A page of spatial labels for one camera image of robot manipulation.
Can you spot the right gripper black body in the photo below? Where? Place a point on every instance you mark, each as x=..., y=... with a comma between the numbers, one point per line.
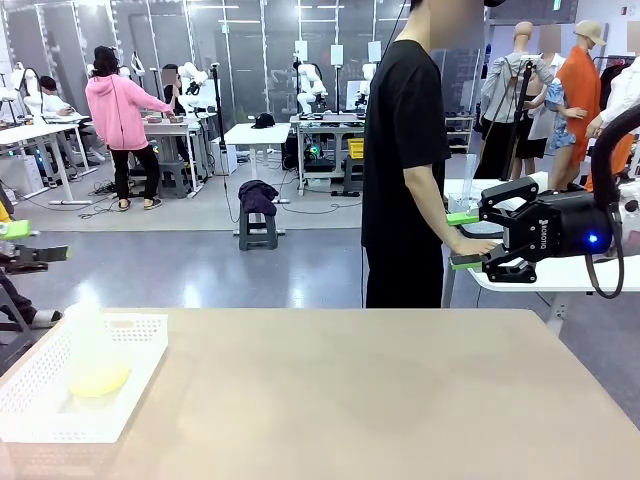
x=565, y=230

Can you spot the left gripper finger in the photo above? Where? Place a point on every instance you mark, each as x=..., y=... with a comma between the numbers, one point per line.
x=45, y=253
x=17, y=229

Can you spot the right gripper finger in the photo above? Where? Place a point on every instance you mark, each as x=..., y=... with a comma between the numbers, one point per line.
x=505, y=200
x=510, y=270

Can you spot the frosted plastic conical flask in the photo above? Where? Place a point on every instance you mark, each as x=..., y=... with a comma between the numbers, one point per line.
x=97, y=370

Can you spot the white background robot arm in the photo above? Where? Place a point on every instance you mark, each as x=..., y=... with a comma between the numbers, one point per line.
x=310, y=87
x=192, y=85

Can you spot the person's right forearm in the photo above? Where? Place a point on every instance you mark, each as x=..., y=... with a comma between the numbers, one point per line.
x=430, y=205

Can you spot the person's right hand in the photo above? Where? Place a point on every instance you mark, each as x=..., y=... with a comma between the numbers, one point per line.
x=470, y=246

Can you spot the white side table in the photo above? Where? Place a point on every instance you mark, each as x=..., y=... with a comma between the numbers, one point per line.
x=560, y=277

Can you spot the white shoe rack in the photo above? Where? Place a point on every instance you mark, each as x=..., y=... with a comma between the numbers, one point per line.
x=460, y=132

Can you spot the black tripod stand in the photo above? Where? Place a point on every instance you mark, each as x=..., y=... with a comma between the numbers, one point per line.
x=517, y=115

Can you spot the mannequin in blue floral dress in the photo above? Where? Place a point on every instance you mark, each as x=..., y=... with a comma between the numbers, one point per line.
x=550, y=115

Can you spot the long white desk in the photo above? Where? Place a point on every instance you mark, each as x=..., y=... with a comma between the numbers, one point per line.
x=35, y=132

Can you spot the mannequin in grey shirt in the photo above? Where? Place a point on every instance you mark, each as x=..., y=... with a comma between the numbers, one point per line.
x=505, y=90

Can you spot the person in black t-shirt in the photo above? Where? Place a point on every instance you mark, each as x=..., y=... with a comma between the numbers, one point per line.
x=400, y=150

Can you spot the mannequin in orange jacket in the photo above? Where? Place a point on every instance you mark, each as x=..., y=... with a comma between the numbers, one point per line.
x=580, y=90

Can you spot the mannequin in white jacket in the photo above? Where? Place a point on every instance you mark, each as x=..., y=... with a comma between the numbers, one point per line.
x=625, y=107

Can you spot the seated person in white shirt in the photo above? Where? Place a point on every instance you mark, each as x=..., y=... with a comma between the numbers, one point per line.
x=52, y=97

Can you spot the grey step stool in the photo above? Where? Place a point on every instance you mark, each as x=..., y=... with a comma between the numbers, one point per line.
x=172, y=177

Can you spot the person in pink hoodie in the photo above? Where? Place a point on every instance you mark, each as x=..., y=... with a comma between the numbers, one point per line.
x=117, y=110

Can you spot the yellow plastic crate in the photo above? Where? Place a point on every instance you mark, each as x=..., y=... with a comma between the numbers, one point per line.
x=356, y=147

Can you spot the white workbench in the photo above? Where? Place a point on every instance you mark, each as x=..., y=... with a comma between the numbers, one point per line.
x=170, y=127

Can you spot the background person in black clothes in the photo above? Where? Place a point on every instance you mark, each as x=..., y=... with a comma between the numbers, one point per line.
x=172, y=97

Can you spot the dark purple clothing bundle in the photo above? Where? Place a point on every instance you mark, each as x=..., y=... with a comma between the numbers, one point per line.
x=257, y=195

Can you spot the small white table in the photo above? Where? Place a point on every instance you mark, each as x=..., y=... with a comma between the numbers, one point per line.
x=257, y=135

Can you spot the black cap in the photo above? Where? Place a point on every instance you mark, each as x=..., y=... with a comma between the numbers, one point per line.
x=263, y=121

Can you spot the metal frame workbench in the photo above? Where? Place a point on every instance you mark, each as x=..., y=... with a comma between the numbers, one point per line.
x=325, y=125

